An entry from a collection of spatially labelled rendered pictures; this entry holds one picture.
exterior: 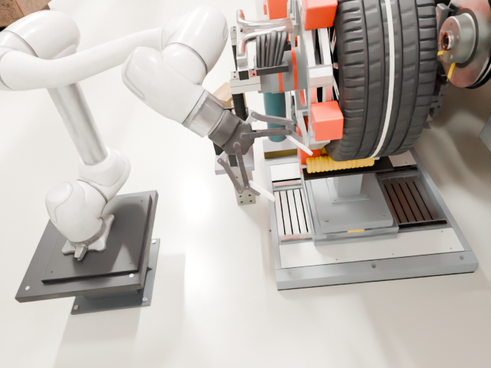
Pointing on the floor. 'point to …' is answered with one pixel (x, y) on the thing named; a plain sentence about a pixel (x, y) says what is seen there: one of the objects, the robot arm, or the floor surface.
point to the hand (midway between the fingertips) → (288, 173)
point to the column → (245, 191)
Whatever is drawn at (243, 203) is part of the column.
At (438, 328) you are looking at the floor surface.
